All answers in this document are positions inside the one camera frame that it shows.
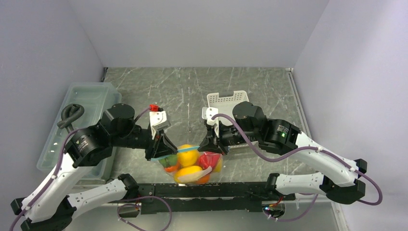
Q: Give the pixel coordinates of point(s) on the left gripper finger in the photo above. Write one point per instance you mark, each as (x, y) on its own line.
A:
(164, 154)
(165, 144)

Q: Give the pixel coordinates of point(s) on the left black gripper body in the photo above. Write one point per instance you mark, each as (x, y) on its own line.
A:
(137, 137)

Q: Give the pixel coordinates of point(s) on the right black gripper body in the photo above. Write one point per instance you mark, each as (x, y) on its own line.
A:
(228, 134)

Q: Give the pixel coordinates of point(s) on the green leafy vegetable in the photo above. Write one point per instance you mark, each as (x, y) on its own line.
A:
(169, 161)

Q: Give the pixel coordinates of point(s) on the red bell pepper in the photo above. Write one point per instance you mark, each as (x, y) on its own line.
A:
(208, 159)

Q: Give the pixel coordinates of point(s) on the orange carrot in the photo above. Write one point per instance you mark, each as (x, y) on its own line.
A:
(172, 169)

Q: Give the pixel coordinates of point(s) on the yellow lemon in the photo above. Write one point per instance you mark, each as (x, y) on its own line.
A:
(188, 158)
(219, 165)

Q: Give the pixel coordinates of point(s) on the clear zip top bag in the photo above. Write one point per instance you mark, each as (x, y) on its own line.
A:
(184, 148)

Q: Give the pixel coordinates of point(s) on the yellow fruit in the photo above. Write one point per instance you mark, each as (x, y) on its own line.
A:
(188, 174)

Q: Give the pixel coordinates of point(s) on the orange tangerine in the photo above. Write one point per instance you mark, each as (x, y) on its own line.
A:
(203, 180)

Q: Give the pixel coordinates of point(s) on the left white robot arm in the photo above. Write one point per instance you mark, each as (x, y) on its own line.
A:
(52, 206)

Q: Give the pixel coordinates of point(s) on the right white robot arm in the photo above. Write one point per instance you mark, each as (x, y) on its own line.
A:
(274, 140)

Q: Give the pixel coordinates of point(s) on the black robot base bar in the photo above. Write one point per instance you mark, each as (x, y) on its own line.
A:
(223, 196)

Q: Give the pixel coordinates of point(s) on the white plastic basket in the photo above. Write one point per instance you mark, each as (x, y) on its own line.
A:
(225, 102)

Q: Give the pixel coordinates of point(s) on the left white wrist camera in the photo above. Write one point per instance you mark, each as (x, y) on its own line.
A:
(158, 120)

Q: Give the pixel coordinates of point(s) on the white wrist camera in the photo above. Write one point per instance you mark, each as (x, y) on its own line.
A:
(158, 120)
(214, 126)

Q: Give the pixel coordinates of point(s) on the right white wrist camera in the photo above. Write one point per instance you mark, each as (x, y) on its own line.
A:
(214, 126)

